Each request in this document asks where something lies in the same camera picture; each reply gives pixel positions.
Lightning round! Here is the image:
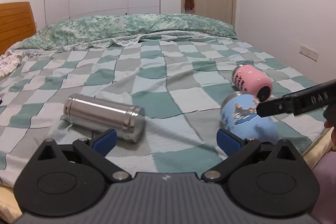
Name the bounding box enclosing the blue cartoon cup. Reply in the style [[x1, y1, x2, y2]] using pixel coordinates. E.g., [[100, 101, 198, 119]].
[[220, 92, 280, 144]]

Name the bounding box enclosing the pink lettered cup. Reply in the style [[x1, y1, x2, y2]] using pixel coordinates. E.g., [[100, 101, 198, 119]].
[[232, 64, 273, 102]]

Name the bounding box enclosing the person's right hand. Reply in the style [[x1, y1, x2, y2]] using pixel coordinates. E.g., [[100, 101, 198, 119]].
[[324, 121, 336, 146]]

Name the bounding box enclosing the stainless steel flask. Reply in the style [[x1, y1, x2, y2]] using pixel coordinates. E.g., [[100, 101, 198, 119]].
[[63, 94, 145, 143]]

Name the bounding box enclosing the green checkered bed blanket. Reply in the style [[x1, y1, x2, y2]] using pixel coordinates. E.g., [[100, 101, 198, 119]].
[[1, 36, 313, 187]]

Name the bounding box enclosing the green floral duvet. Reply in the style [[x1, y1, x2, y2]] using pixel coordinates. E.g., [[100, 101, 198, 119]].
[[11, 14, 236, 51]]

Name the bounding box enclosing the floral white pillow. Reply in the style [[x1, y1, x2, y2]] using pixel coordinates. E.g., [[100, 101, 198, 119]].
[[0, 42, 23, 80]]

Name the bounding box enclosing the orange wooden headboard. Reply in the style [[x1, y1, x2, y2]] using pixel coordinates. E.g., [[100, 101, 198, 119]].
[[0, 2, 37, 55]]

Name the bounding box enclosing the brown plush door hanger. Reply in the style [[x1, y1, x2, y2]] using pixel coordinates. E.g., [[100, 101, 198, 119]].
[[184, 0, 195, 11]]

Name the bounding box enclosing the white wall socket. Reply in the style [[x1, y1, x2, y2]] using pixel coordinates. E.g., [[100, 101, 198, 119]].
[[299, 46, 319, 61]]

